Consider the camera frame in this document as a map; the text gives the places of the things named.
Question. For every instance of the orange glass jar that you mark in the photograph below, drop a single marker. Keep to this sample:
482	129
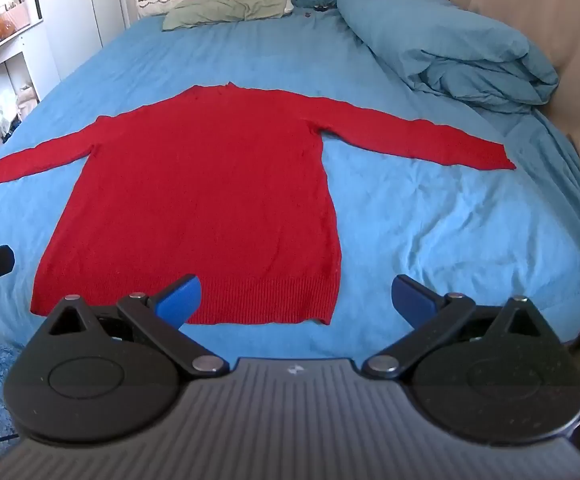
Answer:
5	26

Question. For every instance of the red knit sweater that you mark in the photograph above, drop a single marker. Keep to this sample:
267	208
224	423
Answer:
195	200

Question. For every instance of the white shelf unit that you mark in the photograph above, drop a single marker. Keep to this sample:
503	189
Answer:
5	75

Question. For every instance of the white wardrobe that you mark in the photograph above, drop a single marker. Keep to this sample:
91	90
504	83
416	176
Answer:
80	10

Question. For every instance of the green pillow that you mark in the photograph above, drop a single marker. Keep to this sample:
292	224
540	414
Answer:
220	10

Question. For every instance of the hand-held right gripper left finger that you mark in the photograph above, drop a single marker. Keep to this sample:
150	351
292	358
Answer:
179	302

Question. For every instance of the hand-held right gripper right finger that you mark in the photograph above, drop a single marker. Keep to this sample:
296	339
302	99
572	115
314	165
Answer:
412	302

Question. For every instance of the small dark item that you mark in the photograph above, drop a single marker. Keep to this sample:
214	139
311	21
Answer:
321	8

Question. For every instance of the blue duvet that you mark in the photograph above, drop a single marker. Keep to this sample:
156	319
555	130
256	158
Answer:
445	45

